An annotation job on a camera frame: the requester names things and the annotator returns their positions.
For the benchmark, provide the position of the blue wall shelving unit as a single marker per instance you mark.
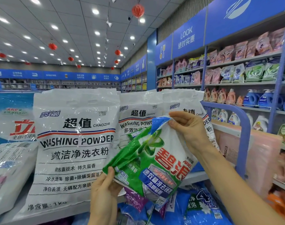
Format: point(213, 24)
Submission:
point(189, 28)

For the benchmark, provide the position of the green Ariel detergent bag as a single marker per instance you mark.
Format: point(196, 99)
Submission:
point(156, 166)

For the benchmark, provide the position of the large red paper lantern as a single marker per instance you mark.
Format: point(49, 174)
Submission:
point(138, 10)

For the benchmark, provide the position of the person's right forearm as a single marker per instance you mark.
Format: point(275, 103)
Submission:
point(236, 189)

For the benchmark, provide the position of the rows of round ceiling lights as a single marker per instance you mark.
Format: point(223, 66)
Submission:
point(35, 1)

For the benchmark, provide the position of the wall shelf of detergent bottles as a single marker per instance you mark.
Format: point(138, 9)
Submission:
point(254, 72)

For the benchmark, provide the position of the person's left hand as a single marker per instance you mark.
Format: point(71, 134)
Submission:
point(102, 199)

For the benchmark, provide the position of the blue wall sign band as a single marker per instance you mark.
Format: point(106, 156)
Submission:
point(63, 76)

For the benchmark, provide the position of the grey metal shelf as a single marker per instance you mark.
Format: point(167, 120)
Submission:
point(195, 178)

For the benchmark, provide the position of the blue pillar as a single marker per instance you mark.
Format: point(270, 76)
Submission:
point(152, 68)

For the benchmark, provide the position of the person's right hand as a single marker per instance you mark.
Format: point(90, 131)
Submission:
point(194, 131)

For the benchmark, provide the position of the rows of small red lanterns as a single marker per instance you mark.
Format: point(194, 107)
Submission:
point(52, 46)

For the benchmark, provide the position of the white ceiling spotlight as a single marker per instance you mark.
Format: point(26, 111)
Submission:
point(109, 23)

